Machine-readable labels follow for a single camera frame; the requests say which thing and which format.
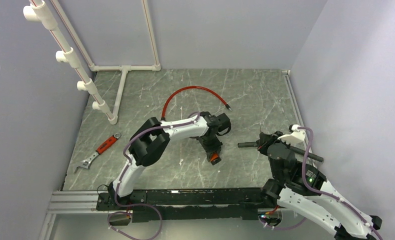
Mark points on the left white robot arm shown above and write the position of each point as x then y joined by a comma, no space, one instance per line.
148,144

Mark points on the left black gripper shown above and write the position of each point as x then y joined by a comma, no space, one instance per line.
216,148

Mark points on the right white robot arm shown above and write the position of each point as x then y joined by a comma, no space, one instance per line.
298,185

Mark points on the orange padlock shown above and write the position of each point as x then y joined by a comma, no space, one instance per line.
214,158

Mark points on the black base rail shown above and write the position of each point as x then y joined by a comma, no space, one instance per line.
144,205

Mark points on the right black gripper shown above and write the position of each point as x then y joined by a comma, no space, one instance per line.
265,139

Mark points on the red-handled adjustable wrench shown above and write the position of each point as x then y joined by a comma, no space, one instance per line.
86,163

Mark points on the white PVC pipe frame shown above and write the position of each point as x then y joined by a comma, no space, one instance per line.
39,11

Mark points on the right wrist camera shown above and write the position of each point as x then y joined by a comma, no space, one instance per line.
297,135

